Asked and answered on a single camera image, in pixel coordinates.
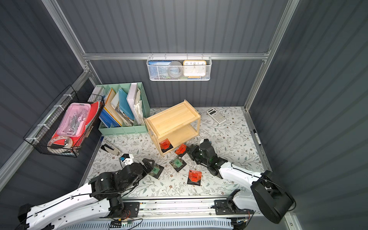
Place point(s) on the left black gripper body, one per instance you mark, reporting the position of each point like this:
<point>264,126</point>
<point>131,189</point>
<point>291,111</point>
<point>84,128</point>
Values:
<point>144,166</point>

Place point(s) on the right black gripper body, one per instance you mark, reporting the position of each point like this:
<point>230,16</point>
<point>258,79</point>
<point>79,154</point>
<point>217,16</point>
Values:
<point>197,153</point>

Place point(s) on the red tea bag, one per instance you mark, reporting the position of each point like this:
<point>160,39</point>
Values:
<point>165,145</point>
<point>194,178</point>
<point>182,150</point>

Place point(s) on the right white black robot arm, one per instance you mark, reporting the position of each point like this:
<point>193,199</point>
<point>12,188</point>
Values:
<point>268,196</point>

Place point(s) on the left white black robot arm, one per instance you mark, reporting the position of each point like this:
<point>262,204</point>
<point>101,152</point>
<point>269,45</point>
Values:
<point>99,198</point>

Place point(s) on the green tea bag left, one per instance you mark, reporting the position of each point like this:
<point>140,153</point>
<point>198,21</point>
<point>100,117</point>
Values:
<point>156,171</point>

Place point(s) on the green tea bag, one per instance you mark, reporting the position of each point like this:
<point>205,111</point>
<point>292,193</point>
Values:
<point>156,171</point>
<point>178,163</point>

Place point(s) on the green tea bag middle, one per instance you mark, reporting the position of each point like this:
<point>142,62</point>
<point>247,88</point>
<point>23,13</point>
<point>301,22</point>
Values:
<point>178,163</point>

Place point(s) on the wooden two-tier shelf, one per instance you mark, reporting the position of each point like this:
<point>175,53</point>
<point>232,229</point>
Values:
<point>177,124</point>

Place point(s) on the black white stapler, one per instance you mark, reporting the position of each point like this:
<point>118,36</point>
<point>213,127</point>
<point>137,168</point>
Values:
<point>110,149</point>

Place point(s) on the floral table mat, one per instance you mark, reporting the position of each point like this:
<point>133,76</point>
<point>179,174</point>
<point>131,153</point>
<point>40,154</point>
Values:
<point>231,140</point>

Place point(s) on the white calculator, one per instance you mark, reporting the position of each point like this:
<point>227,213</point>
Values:
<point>216,116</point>

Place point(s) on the black marker pen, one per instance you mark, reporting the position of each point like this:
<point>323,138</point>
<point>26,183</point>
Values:
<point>257,137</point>

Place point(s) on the loose paper stack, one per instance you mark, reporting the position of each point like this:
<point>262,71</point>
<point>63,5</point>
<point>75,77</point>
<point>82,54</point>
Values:
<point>138,104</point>

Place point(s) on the green file organizer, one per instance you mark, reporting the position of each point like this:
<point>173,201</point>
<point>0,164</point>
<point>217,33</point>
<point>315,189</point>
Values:
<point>110,95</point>

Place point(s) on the blue books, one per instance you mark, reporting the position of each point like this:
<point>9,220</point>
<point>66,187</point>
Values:
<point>107,119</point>

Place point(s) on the teal folder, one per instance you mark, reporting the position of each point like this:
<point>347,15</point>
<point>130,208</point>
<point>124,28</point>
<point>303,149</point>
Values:
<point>123,104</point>

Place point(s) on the clear tape roll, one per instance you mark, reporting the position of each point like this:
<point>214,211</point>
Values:
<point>60,144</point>

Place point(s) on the white binder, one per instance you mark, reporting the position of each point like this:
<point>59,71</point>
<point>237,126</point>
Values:
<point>131,97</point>

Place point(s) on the pink plastic case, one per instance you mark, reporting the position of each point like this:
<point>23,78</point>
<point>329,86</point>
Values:
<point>74,120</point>

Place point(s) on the red folder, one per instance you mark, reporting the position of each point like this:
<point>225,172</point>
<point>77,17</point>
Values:
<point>92,114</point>

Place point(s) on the yellow white clock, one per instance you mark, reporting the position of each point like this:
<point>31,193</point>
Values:
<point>194,68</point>

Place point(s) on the grey tape roll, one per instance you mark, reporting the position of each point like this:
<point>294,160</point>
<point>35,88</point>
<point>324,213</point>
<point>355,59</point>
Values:
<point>175,70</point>

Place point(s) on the blue box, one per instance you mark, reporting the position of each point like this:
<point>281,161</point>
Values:
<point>157,68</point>

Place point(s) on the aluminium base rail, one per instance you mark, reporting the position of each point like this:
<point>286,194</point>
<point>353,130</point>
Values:
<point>127,209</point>

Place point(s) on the black wire basket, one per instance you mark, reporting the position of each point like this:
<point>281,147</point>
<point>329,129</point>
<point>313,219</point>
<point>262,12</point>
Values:
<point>44,129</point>

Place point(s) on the white wire wall basket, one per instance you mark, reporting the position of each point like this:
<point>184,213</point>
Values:
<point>208,59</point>

